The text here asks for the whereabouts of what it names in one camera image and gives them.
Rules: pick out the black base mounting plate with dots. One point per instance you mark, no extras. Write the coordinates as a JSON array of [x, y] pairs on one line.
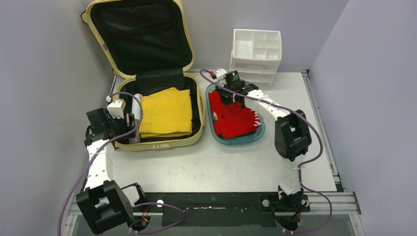
[[227, 209]]

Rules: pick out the white cylindrical bottle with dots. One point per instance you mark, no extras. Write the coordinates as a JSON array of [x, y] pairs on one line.
[[136, 109]]

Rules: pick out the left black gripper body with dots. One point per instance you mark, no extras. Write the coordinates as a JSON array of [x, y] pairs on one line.
[[118, 125]]

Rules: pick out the yellow hard-shell suitcase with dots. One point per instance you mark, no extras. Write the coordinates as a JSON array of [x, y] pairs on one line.
[[148, 45]]

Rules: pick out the red white striped garment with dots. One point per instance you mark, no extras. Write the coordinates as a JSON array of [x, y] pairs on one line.
[[232, 120]]

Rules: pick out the white plastic drawer organizer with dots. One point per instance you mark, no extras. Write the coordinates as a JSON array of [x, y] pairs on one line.
[[256, 56]]

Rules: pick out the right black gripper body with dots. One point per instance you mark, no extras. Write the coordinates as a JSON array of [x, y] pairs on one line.
[[226, 99]]

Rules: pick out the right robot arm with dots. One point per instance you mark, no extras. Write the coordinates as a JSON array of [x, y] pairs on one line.
[[291, 135]]

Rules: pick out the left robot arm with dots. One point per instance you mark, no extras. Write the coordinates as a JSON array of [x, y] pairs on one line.
[[103, 203]]

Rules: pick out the clear plastic bottle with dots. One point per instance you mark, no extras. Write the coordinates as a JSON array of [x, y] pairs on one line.
[[134, 137]]

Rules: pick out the teal transparent plastic tray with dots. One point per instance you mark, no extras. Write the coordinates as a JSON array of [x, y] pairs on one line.
[[241, 140]]

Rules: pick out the yellow garment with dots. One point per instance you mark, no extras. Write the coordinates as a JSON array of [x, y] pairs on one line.
[[167, 113]]

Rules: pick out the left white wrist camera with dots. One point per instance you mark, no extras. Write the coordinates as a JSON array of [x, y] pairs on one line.
[[115, 107]]

